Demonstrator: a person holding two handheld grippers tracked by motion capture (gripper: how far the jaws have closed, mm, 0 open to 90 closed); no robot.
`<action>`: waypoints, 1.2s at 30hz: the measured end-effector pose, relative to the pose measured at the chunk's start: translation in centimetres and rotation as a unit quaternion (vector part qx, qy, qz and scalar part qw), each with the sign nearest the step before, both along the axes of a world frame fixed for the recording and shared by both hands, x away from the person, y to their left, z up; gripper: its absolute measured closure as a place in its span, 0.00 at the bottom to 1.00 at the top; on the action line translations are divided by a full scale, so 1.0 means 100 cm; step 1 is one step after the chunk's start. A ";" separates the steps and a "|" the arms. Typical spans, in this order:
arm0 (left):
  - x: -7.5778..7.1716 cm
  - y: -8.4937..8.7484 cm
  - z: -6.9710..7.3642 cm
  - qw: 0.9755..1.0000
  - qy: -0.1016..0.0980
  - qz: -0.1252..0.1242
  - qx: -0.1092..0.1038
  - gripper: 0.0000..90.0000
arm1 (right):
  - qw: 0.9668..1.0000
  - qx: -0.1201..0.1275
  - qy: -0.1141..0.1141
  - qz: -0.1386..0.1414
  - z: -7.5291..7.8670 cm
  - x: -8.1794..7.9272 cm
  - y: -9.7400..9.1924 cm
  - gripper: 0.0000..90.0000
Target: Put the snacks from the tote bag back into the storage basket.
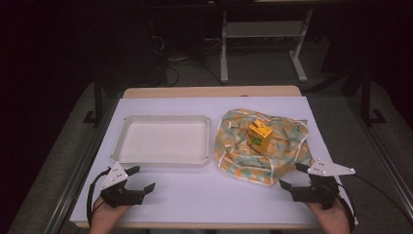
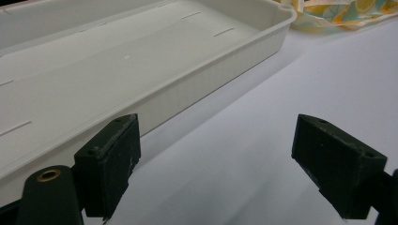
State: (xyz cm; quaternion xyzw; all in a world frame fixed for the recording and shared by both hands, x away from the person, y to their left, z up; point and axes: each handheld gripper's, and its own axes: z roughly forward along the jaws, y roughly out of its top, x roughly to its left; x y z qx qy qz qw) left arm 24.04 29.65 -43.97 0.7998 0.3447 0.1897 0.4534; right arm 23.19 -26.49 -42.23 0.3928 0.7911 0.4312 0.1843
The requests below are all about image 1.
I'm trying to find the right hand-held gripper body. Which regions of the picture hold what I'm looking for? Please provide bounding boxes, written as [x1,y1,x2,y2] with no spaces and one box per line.
[290,158,357,211]

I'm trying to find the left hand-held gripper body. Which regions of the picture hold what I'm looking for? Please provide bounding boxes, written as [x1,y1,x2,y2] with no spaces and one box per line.
[98,162,146,210]

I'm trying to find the white rectangular tray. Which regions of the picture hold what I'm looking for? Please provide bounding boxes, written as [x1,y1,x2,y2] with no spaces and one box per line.
[110,114,211,168]

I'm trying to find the yellow carton box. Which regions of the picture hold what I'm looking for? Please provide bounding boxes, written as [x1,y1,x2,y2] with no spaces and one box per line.
[245,118,274,156]

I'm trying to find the orange green patterned cloth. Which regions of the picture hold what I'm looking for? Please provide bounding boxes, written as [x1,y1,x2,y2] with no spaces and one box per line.
[213,107,315,187]

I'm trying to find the person's left hand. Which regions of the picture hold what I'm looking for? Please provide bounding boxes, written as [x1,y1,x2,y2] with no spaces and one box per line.
[92,196,131,227]

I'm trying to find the person's right hand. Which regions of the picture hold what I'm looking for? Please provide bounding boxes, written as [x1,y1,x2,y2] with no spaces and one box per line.
[306,198,353,227]

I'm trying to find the white table sheet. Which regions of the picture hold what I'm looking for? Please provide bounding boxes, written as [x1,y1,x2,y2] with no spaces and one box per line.
[69,96,358,227]

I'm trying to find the black metal stand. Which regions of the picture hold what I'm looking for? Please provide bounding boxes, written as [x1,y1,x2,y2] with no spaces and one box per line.
[82,80,105,127]
[359,73,388,127]

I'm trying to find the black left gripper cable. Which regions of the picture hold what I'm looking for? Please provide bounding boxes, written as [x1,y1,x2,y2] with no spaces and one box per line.
[85,168,112,226]

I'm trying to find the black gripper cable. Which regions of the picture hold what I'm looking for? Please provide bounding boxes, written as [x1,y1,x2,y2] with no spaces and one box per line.
[336,175,413,230]
[85,168,112,226]

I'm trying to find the aluminium rail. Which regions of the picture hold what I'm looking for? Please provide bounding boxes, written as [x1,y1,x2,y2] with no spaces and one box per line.
[343,94,413,211]
[41,97,122,234]

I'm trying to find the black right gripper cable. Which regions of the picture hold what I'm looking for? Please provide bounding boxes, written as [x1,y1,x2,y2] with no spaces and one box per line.
[336,175,413,230]

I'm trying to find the black floor cables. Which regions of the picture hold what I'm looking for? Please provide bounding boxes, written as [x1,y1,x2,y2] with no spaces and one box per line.
[150,34,225,88]

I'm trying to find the white metal desk frame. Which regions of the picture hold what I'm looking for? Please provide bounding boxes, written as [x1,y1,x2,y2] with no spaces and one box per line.
[219,9,315,85]

